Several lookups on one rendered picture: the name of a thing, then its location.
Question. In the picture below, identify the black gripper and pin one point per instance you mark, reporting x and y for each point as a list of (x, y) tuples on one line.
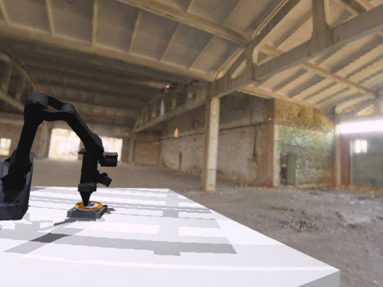
[(87, 183)]

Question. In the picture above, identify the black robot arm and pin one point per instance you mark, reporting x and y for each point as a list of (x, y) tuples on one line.
[(16, 167)]

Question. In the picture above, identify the orange round plate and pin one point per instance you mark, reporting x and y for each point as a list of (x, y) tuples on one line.
[(80, 206)]

